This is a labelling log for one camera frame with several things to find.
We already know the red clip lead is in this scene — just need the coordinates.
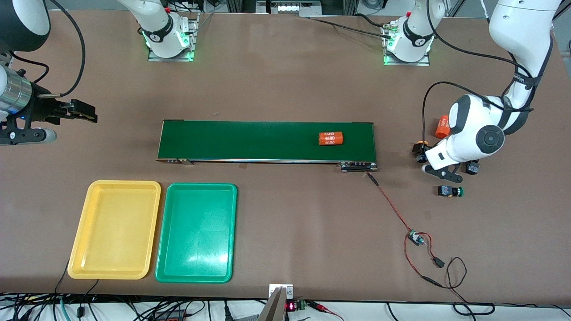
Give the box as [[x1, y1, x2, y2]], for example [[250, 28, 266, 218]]
[[309, 301, 345, 321]]

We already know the white lit panel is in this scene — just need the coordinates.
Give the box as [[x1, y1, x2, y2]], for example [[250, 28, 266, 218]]
[[267, 2, 323, 14]]

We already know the grey metal bracket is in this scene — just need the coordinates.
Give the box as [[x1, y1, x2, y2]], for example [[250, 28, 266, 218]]
[[257, 284, 295, 321]]

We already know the green plastic tray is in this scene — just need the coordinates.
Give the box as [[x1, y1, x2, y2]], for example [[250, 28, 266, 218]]
[[155, 182, 238, 284]]

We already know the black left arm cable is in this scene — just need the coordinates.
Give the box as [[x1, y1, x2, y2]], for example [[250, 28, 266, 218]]
[[422, 0, 542, 143]]

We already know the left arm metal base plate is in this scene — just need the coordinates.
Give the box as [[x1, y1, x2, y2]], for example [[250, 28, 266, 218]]
[[383, 21, 431, 67]]

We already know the red-black wire harness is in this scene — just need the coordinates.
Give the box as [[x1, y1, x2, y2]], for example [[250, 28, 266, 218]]
[[366, 172, 446, 288]]

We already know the thin black cable loop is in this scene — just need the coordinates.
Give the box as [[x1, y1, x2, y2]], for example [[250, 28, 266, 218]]
[[419, 257, 496, 316]]

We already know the yellow plastic tray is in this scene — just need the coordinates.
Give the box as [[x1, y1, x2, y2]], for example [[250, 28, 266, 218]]
[[67, 180, 162, 280]]

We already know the green conveyor belt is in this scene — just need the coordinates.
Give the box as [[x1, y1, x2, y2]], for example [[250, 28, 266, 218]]
[[156, 119, 379, 173]]

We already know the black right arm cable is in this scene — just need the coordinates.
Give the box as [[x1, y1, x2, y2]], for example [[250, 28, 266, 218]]
[[45, 0, 86, 98]]

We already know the black cable on table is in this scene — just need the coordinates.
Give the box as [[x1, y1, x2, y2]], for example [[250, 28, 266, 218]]
[[309, 13, 395, 40]]

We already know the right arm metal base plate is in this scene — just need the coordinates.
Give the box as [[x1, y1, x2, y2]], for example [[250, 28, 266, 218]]
[[147, 12, 199, 62]]

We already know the orange cylinder with 4680 print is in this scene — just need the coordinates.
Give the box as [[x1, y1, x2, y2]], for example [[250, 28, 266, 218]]
[[434, 115, 450, 139], [318, 131, 344, 147]]

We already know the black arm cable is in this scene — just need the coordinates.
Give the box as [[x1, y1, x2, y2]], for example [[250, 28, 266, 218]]
[[45, 0, 86, 98], [422, 0, 542, 143]]

